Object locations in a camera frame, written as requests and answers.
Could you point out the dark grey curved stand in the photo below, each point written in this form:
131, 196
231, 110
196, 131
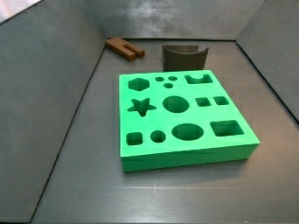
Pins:
183, 58

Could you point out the green foam shape fixture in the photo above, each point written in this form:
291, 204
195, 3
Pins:
178, 120

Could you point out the brown square-circle object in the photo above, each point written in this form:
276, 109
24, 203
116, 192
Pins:
125, 49

